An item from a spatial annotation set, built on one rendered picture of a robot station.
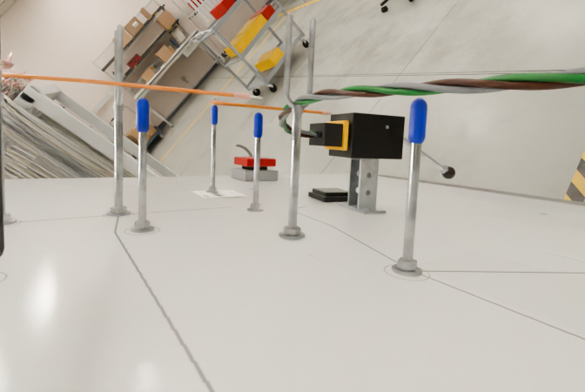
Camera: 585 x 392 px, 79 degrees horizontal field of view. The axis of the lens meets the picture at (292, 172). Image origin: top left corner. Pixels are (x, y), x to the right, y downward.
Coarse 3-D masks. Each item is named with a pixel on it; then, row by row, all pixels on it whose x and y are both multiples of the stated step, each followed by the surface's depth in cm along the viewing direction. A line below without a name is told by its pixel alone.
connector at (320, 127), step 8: (312, 128) 33; (320, 128) 31; (328, 128) 31; (336, 128) 31; (320, 136) 31; (328, 136) 31; (336, 136) 31; (312, 144) 33; (320, 144) 31; (328, 144) 31; (336, 144) 31
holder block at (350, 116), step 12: (336, 120) 33; (348, 120) 31; (360, 120) 31; (372, 120) 31; (384, 120) 32; (396, 120) 32; (360, 132) 31; (372, 132) 32; (384, 132) 32; (396, 132) 33; (348, 144) 31; (360, 144) 31; (372, 144) 32; (384, 144) 32; (396, 144) 33; (336, 156) 33; (348, 156) 31; (360, 156) 31; (372, 156) 32; (384, 156) 32; (396, 156) 33
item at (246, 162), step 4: (236, 160) 56; (240, 160) 54; (244, 160) 53; (248, 160) 53; (252, 160) 53; (260, 160) 54; (264, 160) 54; (268, 160) 54; (272, 160) 55; (236, 164) 56; (240, 164) 54; (244, 164) 53; (248, 164) 53; (252, 164) 53; (260, 164) 54; (264, 164) 54; (268, 164) 54; (272, 164) 55; (244, 168) 56; (248, 168) 54; (252, 168) 54; (260, 168) 55; (264, 168) 55
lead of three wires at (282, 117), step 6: (300, 96) 23; (294, 102) 23; (300, 102) 23; (288, 108) 24; (282, 114) 25; (288, 114) 25; (282, 120) 26; (282, 126) 29; (288, 126) 29; (288, 132) 30; (306, 132) 31; (312, 132) 31
